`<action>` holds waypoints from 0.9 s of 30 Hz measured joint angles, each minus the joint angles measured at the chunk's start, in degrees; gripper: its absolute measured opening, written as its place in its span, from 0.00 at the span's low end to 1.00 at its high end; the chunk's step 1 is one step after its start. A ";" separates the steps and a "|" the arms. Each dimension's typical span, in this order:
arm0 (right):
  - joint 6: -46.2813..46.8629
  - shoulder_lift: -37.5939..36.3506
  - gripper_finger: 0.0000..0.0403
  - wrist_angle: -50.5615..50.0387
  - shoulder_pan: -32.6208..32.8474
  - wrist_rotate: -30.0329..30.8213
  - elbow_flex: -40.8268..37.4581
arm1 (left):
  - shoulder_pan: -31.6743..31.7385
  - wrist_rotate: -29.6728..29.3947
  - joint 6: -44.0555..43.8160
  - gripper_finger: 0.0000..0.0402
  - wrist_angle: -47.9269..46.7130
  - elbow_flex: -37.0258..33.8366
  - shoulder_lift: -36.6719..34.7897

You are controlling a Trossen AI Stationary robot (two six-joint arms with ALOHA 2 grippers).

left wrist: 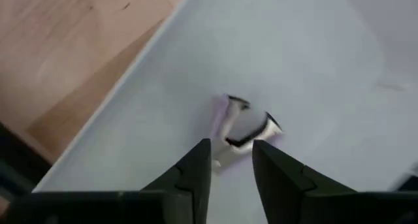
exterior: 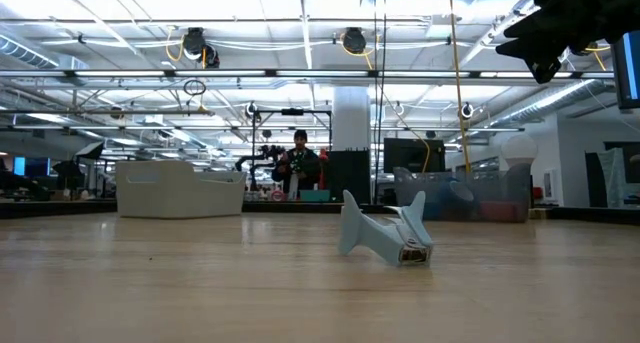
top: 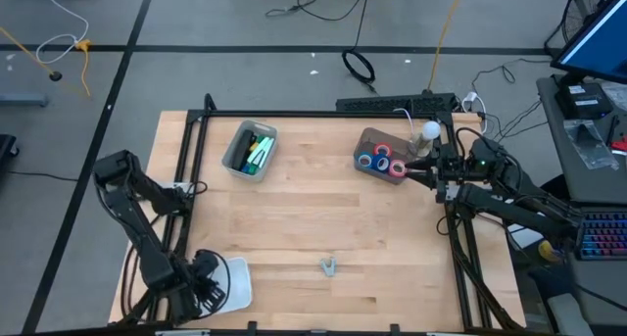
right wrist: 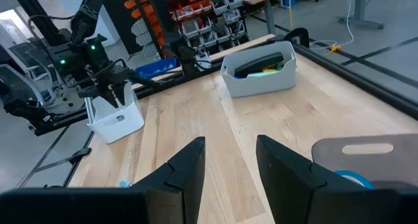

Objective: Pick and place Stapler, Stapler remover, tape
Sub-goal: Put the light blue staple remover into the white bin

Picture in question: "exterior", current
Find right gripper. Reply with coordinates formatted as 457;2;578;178
494;0;626;62

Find grey-blue staple remover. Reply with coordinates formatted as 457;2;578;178
338;188;435;268

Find computer monitor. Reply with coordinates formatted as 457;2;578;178
612;30;640;110

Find smoky grey storage bin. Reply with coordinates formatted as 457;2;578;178
393;162;531;224

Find black monitor back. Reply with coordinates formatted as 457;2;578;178
383;137;447;174

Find white pillar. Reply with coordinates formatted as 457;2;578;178
332;85;372;152

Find black cabinet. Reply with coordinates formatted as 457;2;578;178
327;149;372;204

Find person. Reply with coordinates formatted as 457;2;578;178
272;129;322;200

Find teal box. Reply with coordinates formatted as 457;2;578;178
299;188;332;203

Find pale translucent storage bin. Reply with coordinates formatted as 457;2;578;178
115;159;247;219

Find black studio light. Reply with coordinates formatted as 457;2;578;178
74;140;106;162

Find distant blue screen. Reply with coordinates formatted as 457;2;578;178
13;156;51;178

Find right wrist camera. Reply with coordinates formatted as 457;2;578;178
524;52;564;85

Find yellow cable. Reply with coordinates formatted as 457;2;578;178
447;0;474;177

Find black stand frame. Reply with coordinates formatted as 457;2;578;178
249;107;335;194

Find black aluminium table frame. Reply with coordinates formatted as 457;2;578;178
0;198;640;222

